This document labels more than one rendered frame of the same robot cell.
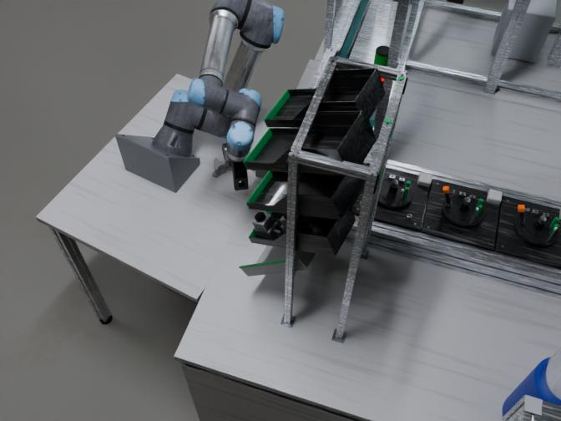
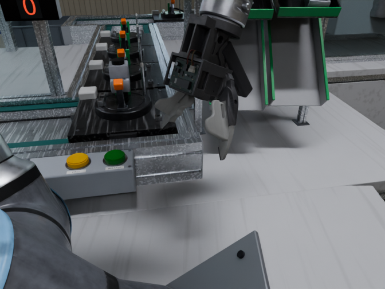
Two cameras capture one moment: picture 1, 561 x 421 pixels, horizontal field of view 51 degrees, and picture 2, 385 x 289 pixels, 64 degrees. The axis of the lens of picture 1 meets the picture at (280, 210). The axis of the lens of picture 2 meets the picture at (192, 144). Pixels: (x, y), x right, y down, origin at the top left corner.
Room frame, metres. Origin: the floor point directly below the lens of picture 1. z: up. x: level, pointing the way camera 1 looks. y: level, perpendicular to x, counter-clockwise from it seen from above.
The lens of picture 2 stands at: (1.52, 0.56, 1.30)
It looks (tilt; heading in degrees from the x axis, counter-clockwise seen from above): 32 degrees down; 242
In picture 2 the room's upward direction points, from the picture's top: straight up
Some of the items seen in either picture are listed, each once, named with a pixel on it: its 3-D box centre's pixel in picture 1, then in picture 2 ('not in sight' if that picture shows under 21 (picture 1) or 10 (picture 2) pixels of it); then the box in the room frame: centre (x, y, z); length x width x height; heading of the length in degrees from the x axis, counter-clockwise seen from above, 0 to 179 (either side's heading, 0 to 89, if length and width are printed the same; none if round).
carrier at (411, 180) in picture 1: (394, 186); (123, 62); (1.27, -0.39, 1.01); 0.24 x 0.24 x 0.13; 72
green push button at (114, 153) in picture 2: not in sight; (115, 158); (1.43, 0.05, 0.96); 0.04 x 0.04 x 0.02
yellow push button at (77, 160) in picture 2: not in sight; (78, 162); (1.50, 0.03, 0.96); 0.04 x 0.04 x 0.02
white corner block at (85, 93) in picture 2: not in sight; (88, 96); (1.41, -0.27, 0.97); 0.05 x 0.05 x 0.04; 72
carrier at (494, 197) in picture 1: (465, 205); (124, 43); (1.20, -0.63, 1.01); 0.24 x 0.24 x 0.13; 72
